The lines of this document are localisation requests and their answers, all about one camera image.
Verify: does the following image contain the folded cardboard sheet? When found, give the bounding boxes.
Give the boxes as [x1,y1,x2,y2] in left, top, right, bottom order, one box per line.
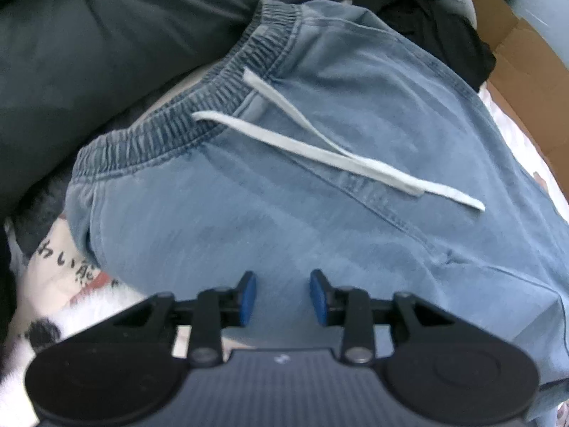
[453,0,569,174]

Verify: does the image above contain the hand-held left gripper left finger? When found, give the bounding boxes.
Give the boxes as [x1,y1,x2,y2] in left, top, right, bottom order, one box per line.
[116,270,259,365]

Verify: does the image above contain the bear printed bedsheet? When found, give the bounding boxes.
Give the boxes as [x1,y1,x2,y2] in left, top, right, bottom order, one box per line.
[4,69,569,312]

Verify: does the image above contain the light blue jeans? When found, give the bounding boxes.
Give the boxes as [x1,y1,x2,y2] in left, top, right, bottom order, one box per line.
[64,0,569,427]

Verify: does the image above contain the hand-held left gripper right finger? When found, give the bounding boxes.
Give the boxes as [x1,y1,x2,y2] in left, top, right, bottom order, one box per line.
[310,269,450,365]

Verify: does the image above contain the black garment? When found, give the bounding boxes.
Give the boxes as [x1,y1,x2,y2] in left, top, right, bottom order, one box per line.
[351,0,496,92]

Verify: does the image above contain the white fluffy plush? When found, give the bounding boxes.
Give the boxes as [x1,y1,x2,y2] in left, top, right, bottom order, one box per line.
[0,285,147,427]

